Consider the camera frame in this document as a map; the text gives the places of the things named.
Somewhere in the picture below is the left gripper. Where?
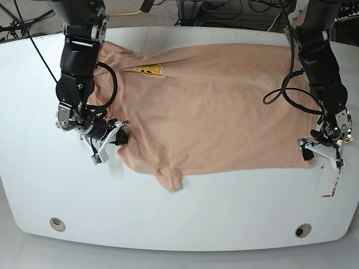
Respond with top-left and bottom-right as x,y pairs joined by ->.
315,108 -> 352,147

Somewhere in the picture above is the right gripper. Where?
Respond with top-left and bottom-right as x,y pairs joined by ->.
56,102 -> 128,146

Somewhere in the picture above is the peach T-shirt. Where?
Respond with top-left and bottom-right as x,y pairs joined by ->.
100,42 -> 317,192

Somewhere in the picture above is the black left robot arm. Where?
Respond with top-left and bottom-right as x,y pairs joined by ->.
282,1 -> 350,147

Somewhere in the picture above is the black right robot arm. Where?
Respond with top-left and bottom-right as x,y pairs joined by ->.
49,1 -> 317,174

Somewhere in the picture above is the red tape rectangle marking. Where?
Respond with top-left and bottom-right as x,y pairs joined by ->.
316,165 -> 342,198

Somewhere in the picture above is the right table grommet hole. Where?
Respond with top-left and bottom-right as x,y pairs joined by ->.
294,224 -> 312,238

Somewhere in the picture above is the table grommet hole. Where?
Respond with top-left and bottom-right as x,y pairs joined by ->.
294,224 -> 312,238
49,217 -> 66,232

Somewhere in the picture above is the left table grommet hole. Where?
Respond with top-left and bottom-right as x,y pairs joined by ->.
49,217 -> 66,232

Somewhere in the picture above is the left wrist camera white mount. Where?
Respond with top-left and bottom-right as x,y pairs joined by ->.
297,137 -> 346,170

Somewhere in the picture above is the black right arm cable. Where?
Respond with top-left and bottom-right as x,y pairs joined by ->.
84,62 -> 118,113

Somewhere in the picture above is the yellow cable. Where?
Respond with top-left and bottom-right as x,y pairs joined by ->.
108,10 -> 142,17

